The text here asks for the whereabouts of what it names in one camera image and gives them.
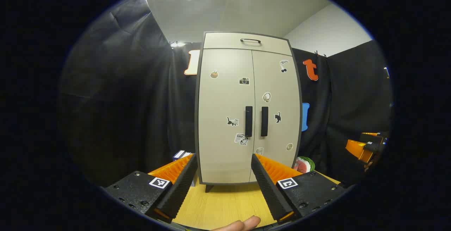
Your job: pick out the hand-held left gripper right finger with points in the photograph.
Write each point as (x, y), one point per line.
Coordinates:
(267, 188)

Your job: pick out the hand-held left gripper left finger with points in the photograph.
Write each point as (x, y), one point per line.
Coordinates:
(181, 185)

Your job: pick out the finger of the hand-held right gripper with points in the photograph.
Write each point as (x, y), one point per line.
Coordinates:
(357, 150)
(373, 137)

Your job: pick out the beige double-door shoe cabinet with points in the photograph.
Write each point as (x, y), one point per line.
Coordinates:
(196, 118)

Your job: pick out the beige cabinet door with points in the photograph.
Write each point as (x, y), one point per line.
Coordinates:
(278, 83)
(222, 97)

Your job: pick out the beige cabinet drawer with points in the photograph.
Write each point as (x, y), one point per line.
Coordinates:
(225, 41)

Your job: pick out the light blue book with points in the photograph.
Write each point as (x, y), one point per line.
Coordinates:
(186, 155)

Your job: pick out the dark blue book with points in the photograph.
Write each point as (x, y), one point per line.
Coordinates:
(178, 154)

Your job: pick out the watermelon slice toy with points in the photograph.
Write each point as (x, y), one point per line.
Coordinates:
(306, 164)

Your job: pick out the black backdrop cloth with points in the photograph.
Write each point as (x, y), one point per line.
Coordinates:
(123, 100)

